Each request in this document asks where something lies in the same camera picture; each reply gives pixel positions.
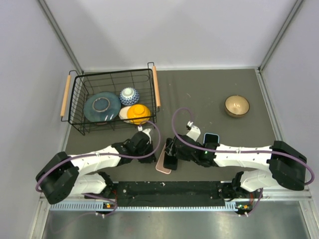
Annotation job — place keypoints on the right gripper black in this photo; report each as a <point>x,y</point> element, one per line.
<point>178,153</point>

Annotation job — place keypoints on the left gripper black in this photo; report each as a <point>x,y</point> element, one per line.
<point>150,159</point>

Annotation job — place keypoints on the black smartphone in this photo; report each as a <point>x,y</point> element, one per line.
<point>170,160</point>

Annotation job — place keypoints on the pink phone case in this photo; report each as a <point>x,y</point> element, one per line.
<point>160,163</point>

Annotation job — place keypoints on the light blue phone case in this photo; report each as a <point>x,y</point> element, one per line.
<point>204,137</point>

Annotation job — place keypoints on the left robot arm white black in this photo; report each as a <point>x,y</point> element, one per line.
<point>68,175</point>

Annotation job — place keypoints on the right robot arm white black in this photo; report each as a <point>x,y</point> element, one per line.
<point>277,164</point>

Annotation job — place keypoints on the yellow bowl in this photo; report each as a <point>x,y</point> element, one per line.
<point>138,113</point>

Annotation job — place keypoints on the cream white bowl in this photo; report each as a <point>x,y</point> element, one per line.
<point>123,114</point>

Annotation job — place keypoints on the blue white patterned bowl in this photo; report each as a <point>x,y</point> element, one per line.
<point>129,96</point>

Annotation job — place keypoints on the dark blue ceramic plate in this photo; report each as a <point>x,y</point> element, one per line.
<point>101,107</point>

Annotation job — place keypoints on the gold brown bowl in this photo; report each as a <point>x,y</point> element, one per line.
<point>236,106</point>

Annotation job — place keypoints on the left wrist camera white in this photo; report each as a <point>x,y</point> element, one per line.
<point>146,131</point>

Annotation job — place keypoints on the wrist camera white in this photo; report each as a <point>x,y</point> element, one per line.
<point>146,131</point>
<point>193,131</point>

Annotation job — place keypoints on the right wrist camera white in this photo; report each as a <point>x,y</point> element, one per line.
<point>193,131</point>

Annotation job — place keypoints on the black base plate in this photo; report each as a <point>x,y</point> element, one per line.
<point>176,194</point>

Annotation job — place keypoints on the black wire basket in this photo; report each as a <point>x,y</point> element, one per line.
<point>86,84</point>

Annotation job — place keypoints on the right wooden basket handle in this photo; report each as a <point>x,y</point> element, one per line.
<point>156,87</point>

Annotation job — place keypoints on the wooden basket handle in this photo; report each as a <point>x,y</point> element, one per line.
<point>65,96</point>
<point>156,87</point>

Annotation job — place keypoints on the left wooden basket handle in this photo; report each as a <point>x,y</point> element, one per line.
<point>65,96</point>

